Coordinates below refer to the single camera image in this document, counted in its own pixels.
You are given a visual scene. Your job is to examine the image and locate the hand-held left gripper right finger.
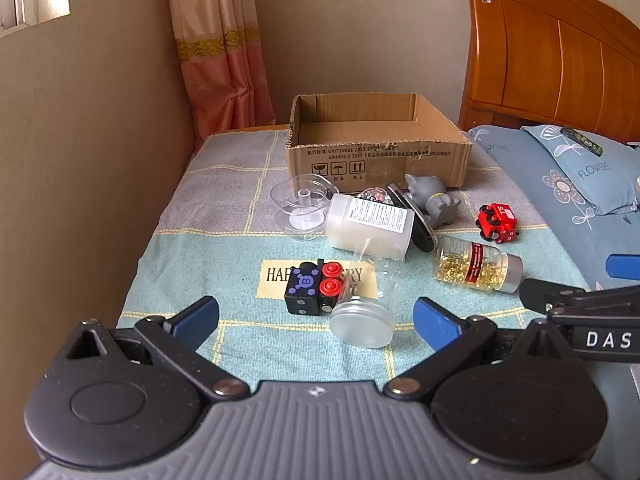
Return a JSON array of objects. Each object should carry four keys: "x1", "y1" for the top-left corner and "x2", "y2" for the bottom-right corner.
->
[{"x1": 384, "y1": 296, "x2": 573, "y2": 402}]

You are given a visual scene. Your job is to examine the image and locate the blue floral pillow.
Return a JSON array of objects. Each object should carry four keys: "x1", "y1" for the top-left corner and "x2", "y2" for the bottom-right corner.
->
[{"x1": 520, "y1": 124, "x2": 640, "y2": 217}]

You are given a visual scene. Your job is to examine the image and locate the black toy cube red buttons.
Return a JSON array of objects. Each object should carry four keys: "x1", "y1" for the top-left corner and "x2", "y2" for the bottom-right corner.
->
[{"x1": 284, "y1": 258, "x2": 347, "y2": 317}]

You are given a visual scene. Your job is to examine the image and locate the brown cardboard box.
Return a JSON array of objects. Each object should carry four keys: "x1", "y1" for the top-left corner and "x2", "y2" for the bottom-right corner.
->
[{"x1": 286, "y1": 92, "x2": 473, "y2": 195}]

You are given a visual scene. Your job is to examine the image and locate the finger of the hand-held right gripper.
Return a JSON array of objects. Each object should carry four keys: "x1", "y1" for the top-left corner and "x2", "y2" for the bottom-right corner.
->
[
  {"x1": 606, "y1": 254, "x2": 640, "y2": 279},
  {"x1": 519, "y1": 279, "x2": 640, "y2": 317}
]

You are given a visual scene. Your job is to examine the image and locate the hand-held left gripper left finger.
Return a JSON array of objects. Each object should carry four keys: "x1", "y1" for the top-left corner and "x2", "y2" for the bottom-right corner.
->
[{"x1": 67, "y1": 296, "x2": 249, "y2": 403}]

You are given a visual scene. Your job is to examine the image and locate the red toy car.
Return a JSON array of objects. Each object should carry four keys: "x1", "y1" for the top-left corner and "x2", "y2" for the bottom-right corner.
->
[{"x1": 475, "y1": 202, "x2": 519, "y2": 244}]

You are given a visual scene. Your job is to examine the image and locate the clear jar with frosted lid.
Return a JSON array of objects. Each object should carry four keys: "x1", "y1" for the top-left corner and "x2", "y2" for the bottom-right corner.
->
[{"x1": 329, "y1": 249, "x2": 402, "y2": 349}]

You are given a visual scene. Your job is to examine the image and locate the wooden headboard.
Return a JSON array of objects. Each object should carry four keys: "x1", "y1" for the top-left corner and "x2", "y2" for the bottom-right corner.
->
[{"x1": 457, "y1": 0, "x2": 640, "y2": 145}]

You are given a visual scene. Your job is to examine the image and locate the pink patterned curtain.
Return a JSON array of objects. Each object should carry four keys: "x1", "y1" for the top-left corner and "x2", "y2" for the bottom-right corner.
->
[{"x1": 165, "y1": 0, "x2": 277, "y2": 141}]

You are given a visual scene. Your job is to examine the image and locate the white cotton swab jar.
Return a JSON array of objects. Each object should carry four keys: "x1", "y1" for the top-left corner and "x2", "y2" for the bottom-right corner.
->
[{"x1": 326, "y1": 193, "x2": 417, "y2": 262}]

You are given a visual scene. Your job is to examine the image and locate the blue floral bed sheet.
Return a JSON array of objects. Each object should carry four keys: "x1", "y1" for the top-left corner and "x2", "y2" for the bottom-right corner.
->
[{"x1": 464, "y1": 125, "x2": 640, "y2": 292}]

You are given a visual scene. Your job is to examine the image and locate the grey elephant toy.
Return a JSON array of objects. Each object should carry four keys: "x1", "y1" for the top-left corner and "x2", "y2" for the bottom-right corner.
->
[{"x1": 404, "y1": 173, "x2": 462, "y2": 227}]

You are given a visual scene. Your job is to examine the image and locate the black round disc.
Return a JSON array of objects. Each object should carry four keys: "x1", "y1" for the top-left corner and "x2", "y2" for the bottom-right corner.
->
[{"x1": 386, "y1": 184, "x2": 439, "y2": 254}]

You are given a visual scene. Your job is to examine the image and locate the gold bead bottle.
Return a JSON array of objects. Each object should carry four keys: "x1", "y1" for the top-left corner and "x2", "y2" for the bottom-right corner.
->
[{"x1": 433, "y1": 235, "x2": 524, "y2": 294}]

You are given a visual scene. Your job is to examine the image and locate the teal plaid cloth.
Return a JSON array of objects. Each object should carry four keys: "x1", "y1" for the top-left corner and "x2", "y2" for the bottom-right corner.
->
[{"x1": 117, "y1": 129, "x2": 593, "y2": 385}]

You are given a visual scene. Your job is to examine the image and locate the clear plastic spool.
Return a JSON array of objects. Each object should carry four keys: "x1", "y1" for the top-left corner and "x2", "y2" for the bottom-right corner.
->
[{"x1": 270, "y1": 174, "x2": 342, "y2": 244}]

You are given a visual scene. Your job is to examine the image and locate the dark remote control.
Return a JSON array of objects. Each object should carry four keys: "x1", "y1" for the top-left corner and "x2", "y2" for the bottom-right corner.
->
[{"x1": 560, "y1": 126, "x2": 604, "y2": 154}]

